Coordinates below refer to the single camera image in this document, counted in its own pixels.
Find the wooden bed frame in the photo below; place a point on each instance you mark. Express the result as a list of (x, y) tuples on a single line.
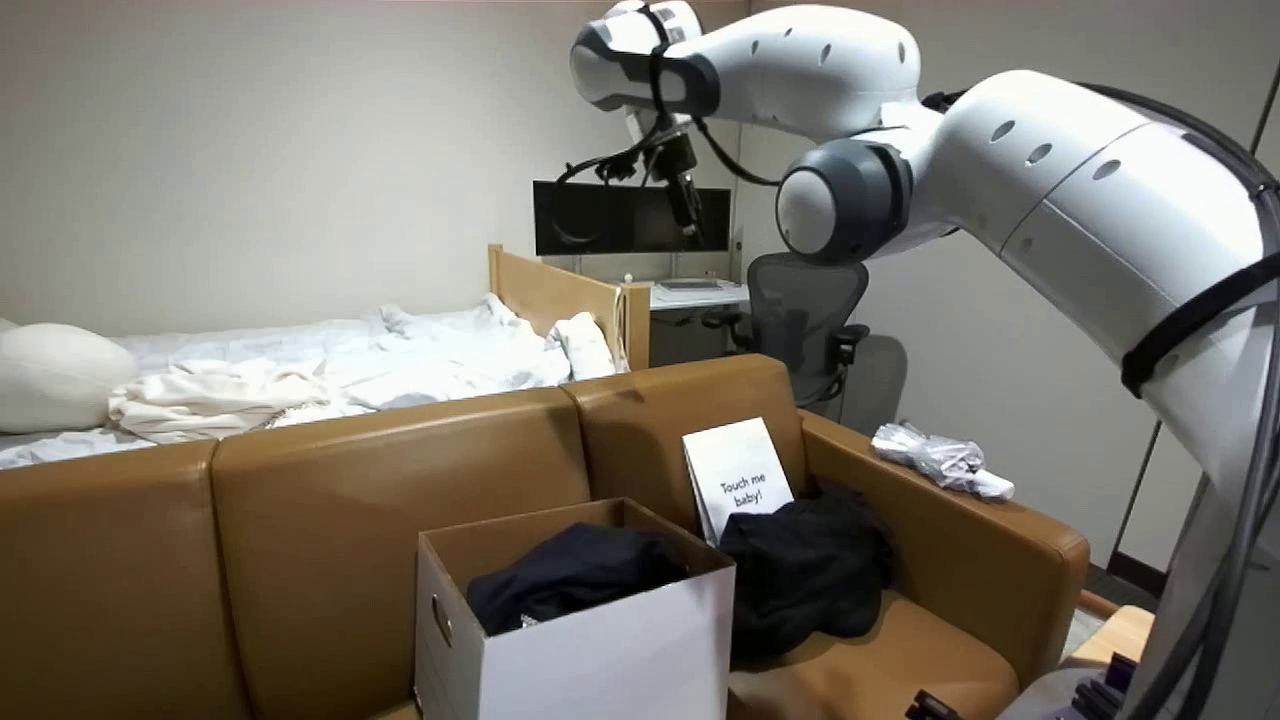
[(563, 296)]

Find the crumpled white cloth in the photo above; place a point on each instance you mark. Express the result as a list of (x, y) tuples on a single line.
[(952, 464)]

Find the black striped track cloth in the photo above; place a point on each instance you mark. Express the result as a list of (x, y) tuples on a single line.
[(575, 566)]

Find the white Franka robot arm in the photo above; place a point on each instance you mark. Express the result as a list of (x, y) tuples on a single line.
[(1066, 213)]

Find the cream crumpled blanket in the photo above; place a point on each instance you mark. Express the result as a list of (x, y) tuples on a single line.
[(214, 401)]

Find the white cardboard box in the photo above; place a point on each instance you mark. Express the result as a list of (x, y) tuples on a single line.
[(615, 660)]

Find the brown leather sofa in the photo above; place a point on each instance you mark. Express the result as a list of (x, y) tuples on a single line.
[(267, 561)]

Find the white paper sign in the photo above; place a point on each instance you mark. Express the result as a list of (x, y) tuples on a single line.
[(743, 472)]

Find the small black sofa item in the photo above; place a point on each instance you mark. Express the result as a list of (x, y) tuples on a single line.
[(929, 707)]

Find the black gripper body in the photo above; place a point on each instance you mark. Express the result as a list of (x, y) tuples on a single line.
[(670, 163)]

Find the plain black cloth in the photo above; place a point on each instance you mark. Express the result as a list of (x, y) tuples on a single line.
[(807, 581)]

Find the small wooden table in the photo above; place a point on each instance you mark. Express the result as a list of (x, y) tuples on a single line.
[(1112, 638)]

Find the small dark object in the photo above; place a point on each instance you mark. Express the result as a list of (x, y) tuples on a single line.
[(1104, 692)]

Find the black computer monitor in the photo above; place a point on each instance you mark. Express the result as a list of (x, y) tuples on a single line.
[(600, 221)]

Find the white bed sheets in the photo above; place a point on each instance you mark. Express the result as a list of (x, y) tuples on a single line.
[(413, 352)]

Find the black mesh office chair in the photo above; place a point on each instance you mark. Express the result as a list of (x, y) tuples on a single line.
[(807, 321)]

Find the thin black pole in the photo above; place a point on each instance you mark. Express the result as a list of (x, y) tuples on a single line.
[(1134, 502)]

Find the white desk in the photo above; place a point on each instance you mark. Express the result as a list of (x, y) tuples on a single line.
[(692, 296)]

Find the grey office chair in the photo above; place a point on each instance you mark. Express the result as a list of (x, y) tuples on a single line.
[(872, 386)]

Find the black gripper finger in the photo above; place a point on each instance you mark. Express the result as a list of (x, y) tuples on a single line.
[(690, 213)]

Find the white pillow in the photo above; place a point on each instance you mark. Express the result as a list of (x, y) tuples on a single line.
[(63, 378)]

